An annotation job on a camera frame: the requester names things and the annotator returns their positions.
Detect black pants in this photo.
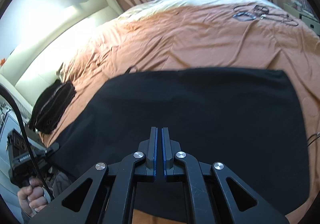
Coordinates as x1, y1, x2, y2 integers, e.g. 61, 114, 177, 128
49, 67, 310, 215

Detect person left hand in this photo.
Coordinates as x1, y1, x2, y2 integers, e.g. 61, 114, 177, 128
17, 178, 48, 217

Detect stack of folded black clothes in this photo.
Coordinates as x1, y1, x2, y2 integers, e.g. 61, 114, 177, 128
28, 79, 76, 134

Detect cream padded headboard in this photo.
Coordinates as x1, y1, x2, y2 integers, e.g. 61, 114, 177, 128
1, 0, 123, 117

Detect orange fleece blanket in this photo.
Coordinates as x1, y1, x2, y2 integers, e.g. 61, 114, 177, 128
39, 3, 320, 224

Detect cream bed sheet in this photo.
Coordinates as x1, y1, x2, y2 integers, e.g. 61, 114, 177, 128
118, 0, 280, 21

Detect white bedside drawer cabinet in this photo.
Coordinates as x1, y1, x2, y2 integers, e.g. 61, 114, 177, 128
283, 0, 319, 35

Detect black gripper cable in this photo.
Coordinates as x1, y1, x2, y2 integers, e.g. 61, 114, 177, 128
0, 84, 54, 201

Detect black drawstring cord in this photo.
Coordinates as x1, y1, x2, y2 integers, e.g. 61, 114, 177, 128
306, 131, 320, 147

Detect black cables on bed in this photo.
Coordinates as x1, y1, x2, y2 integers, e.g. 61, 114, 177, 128
232, 4, 299, 27

